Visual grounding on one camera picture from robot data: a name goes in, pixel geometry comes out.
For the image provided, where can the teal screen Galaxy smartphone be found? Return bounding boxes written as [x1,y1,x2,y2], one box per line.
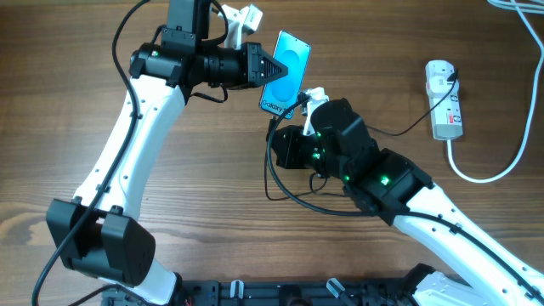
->
[259,31,311,116]

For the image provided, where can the black USB charging cable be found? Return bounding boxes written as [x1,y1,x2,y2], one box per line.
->
[263,68,461,202]

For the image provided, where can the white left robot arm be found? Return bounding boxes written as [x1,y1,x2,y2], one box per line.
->
[46,1,287,305]

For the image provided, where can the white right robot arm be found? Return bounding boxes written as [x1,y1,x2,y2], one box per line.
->
[265,99,543,305]

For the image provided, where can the white USB charger plug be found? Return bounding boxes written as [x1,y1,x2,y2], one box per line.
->
[426,73,456,98]

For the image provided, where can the white power strip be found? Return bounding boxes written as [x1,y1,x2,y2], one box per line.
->
[425,59,463,141]

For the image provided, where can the black left camera cable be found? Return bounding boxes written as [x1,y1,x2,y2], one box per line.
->
[31,0,152,306]

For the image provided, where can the black camera cable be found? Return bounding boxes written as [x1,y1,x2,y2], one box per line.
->
[31,0,152,306]
[265,95,544,298]

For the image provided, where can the white power strip cord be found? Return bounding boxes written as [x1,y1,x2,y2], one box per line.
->
[445,0,544,184]

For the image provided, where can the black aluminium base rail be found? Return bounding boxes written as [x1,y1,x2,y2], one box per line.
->
[171,279,417,306]

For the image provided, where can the black right camera cable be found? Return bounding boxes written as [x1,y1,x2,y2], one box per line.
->
[265,95,544,298]

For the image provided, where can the white cables at corner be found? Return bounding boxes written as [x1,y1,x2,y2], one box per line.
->
[486,0,544,16]

